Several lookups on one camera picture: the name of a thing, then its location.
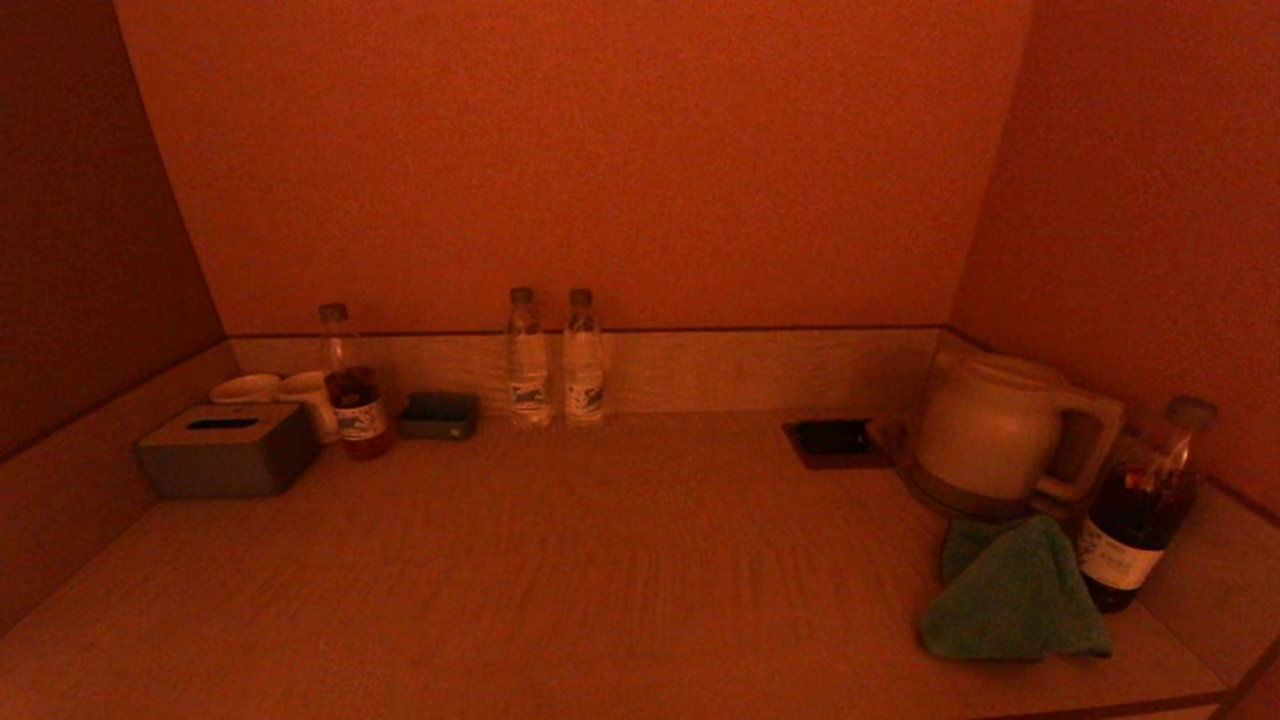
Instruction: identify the teal microfibre cloth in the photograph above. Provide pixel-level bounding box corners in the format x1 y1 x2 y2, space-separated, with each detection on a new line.
918 515 1113 663

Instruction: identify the clear water bottle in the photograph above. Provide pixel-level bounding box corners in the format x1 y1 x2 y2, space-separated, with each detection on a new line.
506 287 552 429
562 288 606 427

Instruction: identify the small teal tray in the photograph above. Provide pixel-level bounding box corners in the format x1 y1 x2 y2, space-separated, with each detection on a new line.
398 392 480 441

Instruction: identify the black pop-up power socket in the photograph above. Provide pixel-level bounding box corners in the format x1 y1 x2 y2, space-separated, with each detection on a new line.
783 419 894 471

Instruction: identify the amber tea bottle blue label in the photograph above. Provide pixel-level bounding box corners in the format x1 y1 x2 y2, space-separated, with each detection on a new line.
319 303 397 461

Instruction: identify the white ceramic mug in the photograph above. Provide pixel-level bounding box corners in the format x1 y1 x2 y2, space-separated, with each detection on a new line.
277 370 341 444
210 373 283 405

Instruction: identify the cream electric kettle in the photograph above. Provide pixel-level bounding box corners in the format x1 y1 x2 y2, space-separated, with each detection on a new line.
895 350 1129 521

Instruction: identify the teal tissue box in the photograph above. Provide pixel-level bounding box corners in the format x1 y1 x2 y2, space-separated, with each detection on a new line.
135 403 321 499

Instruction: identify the dark tea bottle white label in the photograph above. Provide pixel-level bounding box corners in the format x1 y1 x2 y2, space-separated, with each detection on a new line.
1078 394 1221 614

